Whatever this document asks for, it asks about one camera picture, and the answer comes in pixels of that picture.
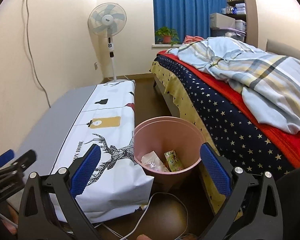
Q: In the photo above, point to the white standing fan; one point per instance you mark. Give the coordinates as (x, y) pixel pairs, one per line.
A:
(107, 20)

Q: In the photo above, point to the grey headboard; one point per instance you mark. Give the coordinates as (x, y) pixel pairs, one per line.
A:
(282, 49)

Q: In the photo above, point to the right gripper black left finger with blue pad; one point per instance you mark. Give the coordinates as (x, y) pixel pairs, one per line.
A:
(37, 216)

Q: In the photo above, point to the yellow star bed sheet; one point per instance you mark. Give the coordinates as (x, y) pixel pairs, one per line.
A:
(179, 104)

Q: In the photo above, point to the wooden bookshelf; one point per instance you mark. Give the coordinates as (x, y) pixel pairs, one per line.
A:
(244, 12)

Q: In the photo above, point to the grey low table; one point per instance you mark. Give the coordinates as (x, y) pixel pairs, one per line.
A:
(49, 133)

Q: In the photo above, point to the blue curtain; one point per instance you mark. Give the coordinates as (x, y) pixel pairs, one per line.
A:
(186, 17)

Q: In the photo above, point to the red blanket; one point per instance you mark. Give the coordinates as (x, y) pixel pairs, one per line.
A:
(288, 144)

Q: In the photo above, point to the potted green plant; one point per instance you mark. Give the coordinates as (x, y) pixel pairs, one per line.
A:
(165, 35)

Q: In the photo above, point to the pink plastic trash bin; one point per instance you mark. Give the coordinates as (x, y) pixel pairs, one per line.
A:
(163, 134)

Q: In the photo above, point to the pink clothing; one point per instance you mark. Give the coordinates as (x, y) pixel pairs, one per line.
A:
(190, 39)

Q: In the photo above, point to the green snack packet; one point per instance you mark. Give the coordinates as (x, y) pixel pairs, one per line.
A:
(173, 161)

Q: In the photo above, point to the navy star blanket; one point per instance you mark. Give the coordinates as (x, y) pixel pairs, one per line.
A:
(235, 136)

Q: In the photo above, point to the grey storage box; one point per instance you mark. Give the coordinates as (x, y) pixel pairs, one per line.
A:
(220, 21)

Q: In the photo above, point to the clear plastic bag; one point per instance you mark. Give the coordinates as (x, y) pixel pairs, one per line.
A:
(152, 161)

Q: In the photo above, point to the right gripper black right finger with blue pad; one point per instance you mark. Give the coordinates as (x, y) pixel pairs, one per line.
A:
(251, 209)

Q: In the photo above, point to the plaid light blue duvet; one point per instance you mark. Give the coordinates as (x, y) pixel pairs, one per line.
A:
(250, 71)

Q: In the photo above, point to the clear plastic storage bin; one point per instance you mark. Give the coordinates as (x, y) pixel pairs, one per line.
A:
(228, 32)

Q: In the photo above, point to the white printed table cloth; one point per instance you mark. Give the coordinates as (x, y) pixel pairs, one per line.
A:
(118, 185)

